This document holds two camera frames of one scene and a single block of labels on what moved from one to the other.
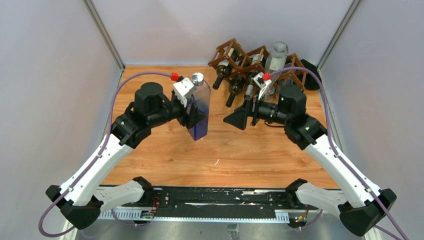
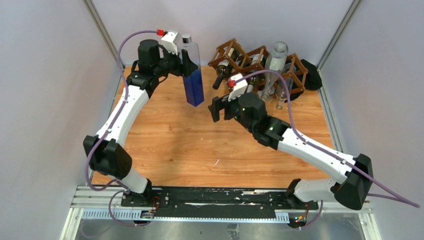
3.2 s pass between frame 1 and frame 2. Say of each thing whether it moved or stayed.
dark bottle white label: stayed
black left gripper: moved
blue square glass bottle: moved
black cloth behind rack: stayed
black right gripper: moved
